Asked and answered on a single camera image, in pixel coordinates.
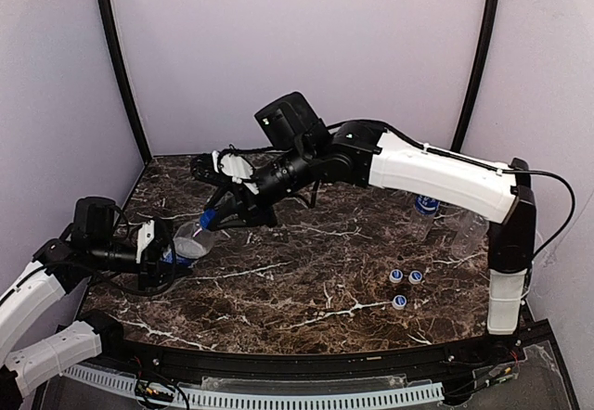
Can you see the black left corner post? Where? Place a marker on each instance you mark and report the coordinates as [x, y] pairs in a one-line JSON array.
[[121, 76]]

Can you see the white slotted cable duct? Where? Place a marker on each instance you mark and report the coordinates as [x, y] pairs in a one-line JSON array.
[[387, 392]]

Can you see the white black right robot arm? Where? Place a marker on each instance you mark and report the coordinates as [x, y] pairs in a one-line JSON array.
[[373, 153]]

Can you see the right wrist camera with heatsink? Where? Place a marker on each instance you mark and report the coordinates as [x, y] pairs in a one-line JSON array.
[[224, 168]]

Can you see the black corner post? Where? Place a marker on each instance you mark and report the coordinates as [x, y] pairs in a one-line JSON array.
[[476, 75], [121, 76]]

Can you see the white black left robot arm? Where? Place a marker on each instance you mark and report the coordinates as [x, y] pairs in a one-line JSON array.
[[86, 249]]

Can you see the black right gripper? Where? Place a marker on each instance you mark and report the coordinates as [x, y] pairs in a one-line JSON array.
[[251, 203]]

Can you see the clear bottle blue pepsi label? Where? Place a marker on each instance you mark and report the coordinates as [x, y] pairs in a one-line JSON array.
[[422, 216]]

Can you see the black right corner post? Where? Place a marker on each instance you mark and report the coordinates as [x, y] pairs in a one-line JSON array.
[[476, 75]]

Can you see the solid blue pepsi cap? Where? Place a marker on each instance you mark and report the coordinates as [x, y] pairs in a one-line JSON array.
[[209, 220]]

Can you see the blue white bottle cap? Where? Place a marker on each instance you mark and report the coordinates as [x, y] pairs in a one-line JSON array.
[[396, 276], [415, 277], [399, 302]]

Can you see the black front table rail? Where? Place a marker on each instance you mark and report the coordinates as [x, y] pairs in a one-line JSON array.
[[465, 367]]

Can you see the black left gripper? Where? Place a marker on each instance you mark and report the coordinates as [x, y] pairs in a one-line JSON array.
[[151, 259]]

